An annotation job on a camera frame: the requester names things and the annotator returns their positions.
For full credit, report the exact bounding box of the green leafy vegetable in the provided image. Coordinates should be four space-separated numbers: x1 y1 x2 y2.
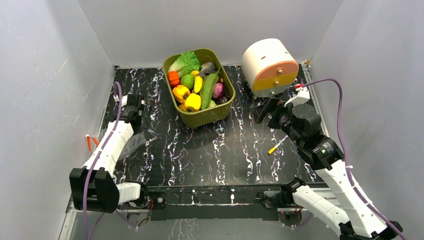
200 69 221 110

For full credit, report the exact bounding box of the yellow banana pepper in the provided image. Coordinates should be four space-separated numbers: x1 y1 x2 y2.
193 75 203 94

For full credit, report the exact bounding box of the clear zip top bag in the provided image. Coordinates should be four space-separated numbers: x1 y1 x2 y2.
117 130 147 161

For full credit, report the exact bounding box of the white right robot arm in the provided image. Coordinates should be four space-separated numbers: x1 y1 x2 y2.
250 97 403 240

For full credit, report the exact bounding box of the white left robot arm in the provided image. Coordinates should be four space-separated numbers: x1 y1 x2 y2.
69 93 150 213

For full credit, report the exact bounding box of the dark purple eggplant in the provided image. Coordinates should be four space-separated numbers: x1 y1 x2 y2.
215 95 231 105

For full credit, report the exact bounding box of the yellow tipped pen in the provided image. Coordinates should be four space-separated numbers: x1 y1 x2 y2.
267 135 289 156

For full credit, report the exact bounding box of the white cylindrical drawer box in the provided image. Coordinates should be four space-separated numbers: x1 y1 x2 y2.
241 38 299 98

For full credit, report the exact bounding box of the pale green cabbage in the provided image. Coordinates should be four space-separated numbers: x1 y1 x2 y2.
207 100 217 109

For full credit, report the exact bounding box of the orange yellow bell pepper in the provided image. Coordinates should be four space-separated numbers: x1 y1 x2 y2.
172 84 191 104

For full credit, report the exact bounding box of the orange mini pumpkin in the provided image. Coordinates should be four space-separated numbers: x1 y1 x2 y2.
167 71 181 88

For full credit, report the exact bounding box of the green bumpy citrus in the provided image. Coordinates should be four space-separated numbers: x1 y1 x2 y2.
180 74 195 90

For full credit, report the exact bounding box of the olive green plastic bin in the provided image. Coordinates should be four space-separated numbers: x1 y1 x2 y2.
171 48 236 129

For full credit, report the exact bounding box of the green lettuce head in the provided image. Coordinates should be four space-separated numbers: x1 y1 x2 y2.
167 51 201 78

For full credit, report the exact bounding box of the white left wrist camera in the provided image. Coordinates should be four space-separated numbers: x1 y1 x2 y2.
113 95 128 108

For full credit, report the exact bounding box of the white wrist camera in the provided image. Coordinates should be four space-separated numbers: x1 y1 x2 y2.
284 84 311 107
113 95 128 108

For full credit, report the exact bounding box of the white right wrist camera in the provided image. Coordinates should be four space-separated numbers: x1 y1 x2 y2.
284 84 311 107

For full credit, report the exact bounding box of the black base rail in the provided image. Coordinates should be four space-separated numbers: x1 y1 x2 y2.
147 184 288 221

